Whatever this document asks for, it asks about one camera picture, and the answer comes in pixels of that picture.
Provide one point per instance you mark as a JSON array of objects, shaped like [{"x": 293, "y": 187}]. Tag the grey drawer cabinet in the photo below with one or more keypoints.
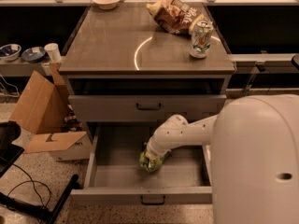
[{"x": 124, "y": 52}]

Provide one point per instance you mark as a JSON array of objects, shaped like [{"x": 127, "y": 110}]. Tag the black monitor device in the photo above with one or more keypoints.
[{"x": 9, "y": 132}]

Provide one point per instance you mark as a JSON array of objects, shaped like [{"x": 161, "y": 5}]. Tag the white paper cup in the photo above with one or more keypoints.
[{"x": 53, "y": 51}]

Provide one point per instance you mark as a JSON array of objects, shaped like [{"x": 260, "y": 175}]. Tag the white bowl on counter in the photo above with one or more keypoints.
[{"x": 106, "y": 4}]

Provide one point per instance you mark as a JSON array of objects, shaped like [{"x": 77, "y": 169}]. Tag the open cardboard box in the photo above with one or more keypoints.
[{"x": 41, "y": 111}]

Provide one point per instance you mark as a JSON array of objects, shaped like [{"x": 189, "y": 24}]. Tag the open middle drawer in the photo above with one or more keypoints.
[{"x": 114, "y": 175}]

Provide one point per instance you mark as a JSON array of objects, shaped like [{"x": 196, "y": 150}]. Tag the blue bowl right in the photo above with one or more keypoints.
[{"x": 34, "y": 54}]

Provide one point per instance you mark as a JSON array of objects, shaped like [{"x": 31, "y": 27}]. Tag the green jalapeno chip bag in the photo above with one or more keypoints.
[{"x": 152, "y": 165}]

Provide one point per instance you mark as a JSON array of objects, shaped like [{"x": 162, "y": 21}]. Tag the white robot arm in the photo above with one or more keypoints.
[{"x": 254, "y": 166}]

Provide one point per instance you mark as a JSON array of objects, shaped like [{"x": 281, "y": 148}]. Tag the green white soda can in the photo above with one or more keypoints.
[{"x": 201, "y": 35}]

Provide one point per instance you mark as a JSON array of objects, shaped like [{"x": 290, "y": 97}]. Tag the closed top drawer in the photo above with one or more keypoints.
[{"x": 144, "y": 108}]

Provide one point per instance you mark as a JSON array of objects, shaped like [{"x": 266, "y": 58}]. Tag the black stand with cable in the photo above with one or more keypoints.
[{"x": 40, "y": 212}]

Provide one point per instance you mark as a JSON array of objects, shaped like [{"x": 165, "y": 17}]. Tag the brown chip bag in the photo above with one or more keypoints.
[{"x": 175, "y": 16}]

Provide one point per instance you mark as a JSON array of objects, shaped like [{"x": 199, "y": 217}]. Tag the blue white bowl left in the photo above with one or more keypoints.
[{"x": 10, "y": 52}]

